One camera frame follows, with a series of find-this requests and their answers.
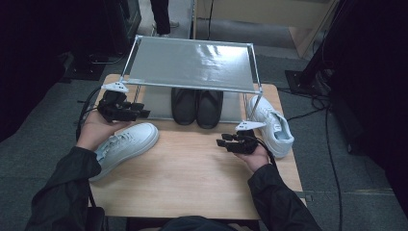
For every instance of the wooden cabinet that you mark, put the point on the wooden cabinet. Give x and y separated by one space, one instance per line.
256 11

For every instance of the person's right hand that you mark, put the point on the person's right hand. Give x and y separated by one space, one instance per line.
256 159

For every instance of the dark cabinet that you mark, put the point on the dark cabinet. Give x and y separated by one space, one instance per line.
128 16

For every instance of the white sneaker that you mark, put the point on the white sneaker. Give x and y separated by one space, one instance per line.
134 139
275 128

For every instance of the grey floor tape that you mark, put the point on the grey floor tape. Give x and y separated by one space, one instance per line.
304 196

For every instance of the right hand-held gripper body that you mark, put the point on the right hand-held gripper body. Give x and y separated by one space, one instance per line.
245 144

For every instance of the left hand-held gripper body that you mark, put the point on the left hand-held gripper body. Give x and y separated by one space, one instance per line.
114 107

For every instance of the person's lap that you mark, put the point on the person's lap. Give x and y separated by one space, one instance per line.
192 224

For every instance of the metal frame grey shoe rack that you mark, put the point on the metal frame grey shoe rack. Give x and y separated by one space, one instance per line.
192 61

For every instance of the person's left hand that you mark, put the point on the person's left hand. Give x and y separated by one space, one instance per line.
96 131

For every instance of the black floor plate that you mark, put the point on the black floor plate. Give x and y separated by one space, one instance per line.
83 69

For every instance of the black flip-flop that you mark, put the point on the black flip-flop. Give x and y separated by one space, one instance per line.
209 109
183 107

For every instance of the black stand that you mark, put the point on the black stand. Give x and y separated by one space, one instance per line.
301 82

